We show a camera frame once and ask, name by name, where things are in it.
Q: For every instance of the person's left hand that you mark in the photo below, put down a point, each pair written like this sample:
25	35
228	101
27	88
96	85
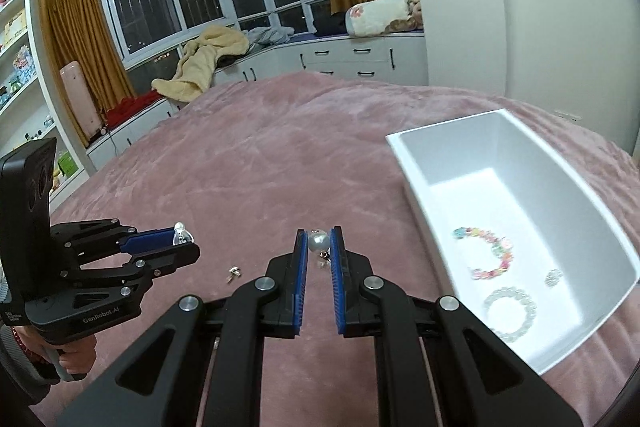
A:
75	359

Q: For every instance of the white wall shelf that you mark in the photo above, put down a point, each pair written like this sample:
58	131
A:
25	87

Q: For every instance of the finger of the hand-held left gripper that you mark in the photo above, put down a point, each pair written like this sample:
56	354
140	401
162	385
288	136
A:
150	239
175	254

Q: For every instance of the person's left forearm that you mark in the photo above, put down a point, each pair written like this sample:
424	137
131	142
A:
20	382

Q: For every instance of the white storage box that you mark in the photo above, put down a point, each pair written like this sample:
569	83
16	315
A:
500	147

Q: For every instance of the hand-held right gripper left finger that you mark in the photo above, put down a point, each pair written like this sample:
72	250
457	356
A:
301	282

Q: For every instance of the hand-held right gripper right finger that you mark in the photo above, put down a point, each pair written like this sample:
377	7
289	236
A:
336	282

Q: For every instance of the grey cloth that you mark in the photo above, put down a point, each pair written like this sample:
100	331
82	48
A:
267	36

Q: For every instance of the green box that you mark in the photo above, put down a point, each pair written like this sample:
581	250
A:
65	163

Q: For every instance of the silver teardrop earring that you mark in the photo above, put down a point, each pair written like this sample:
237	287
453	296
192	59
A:
181	234
233	273

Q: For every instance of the pink plush blanket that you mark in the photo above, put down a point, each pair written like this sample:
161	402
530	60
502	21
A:
280	157

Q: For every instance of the floral rolled pillow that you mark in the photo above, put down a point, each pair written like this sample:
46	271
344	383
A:
375	14

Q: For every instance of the brown plush toy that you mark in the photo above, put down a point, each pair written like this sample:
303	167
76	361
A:
416	9

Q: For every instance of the narrow gold curtain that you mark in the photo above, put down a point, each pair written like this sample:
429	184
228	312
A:
80	22

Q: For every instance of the white wall socket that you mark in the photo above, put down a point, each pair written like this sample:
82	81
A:
568	116

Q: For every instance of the yellow fleece blanket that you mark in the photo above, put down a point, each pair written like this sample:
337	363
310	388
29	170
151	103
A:
200	62

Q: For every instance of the white window seat cabinet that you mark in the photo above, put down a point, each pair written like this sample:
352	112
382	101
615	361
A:
350	57

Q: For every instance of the red cloth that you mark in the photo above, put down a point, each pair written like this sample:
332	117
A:
127	107

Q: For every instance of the dark cloth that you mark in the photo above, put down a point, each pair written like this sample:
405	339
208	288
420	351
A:
330	26

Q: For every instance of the pearl charm earring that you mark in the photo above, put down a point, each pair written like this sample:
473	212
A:
318	241

